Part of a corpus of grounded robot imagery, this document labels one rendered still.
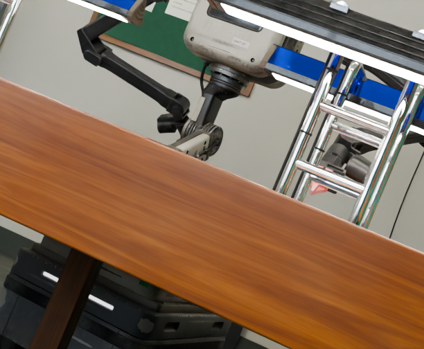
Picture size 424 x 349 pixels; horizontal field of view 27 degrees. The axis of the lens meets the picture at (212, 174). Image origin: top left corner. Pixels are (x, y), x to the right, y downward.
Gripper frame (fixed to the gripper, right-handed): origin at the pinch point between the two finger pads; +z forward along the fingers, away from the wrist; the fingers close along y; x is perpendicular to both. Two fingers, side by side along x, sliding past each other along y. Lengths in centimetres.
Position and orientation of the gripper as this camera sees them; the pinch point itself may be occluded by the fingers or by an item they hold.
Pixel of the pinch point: (312, 190)
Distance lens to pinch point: 218.2
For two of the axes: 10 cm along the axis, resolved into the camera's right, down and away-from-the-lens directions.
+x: -1.5, 7.7, 6.2
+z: -4.4, 5.1, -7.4
